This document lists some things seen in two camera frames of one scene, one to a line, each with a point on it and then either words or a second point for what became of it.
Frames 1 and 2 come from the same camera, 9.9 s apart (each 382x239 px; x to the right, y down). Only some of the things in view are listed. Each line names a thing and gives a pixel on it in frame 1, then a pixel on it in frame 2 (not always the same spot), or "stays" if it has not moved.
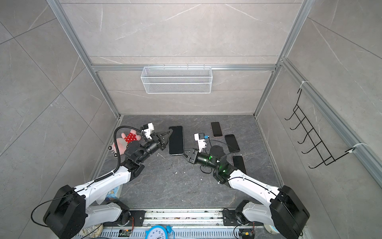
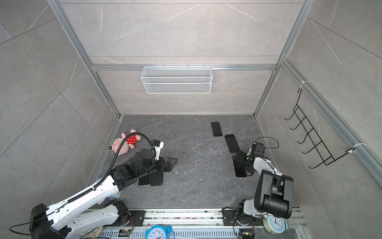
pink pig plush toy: x=123 y=142 stays
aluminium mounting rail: x=184 y=217 stays
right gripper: x=193 y=158 -> x=244 y=156
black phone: x=232 y=143 stays
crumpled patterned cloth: x=93 y=231 stays
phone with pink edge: x=216 y=129 stays
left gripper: x=160 y=143 -> x=169 y=167
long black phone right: x=238 y=162 stays
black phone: x=176 y=141 -> x=156 y=178
